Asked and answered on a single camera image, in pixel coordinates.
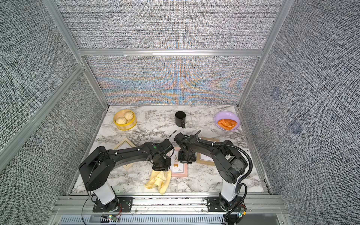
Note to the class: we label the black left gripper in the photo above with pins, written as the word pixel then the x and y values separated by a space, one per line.
pixel 166 168

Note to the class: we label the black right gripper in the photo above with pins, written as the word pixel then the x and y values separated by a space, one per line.
pixel 179 158

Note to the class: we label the pink picture frame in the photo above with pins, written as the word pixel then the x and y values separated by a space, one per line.
pixel 177 168

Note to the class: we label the yellow microfibre cloth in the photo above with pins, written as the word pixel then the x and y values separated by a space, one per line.
pixel 159 180

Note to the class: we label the wooden picture frame deer print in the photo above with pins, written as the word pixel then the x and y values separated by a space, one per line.
pixel 203 159

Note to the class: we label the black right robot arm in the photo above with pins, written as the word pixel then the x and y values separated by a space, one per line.
pixel 232 163

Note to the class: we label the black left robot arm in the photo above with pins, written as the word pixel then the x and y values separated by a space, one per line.
pixel 96 168

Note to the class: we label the black mug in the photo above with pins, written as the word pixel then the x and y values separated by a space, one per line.
pixel 180 119

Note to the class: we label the orange food in bowl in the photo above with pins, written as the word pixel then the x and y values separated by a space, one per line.
pixel 227 124

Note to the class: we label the purple bowl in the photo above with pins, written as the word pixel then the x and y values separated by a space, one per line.
pixel 227 115

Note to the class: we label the yellow bamboo steamer basket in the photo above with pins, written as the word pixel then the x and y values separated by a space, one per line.
pixel 129 125

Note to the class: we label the right steamed bun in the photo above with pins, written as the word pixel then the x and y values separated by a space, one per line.
pixel 129 115

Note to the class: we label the steamed bun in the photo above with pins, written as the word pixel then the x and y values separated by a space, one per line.
pixel 129 115
pixel 121 120

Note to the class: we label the left steamed bun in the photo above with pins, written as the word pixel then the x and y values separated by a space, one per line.
pixel 121 120

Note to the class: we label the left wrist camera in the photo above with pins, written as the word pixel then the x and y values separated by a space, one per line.
pixel 165 146

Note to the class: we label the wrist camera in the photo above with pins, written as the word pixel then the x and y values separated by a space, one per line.
pixel 165 146
pixel 179 138

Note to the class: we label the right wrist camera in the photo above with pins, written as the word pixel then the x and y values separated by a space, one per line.
pixel 179 138

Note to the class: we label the light wood picture frame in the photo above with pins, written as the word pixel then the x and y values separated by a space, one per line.
pixel 125 144

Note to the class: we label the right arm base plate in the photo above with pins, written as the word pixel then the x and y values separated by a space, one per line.
pixel 213 205

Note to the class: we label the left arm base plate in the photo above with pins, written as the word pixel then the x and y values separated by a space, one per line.
pixel 119 204

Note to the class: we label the aluminium front rail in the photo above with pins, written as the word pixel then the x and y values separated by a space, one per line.
pixel 170 209

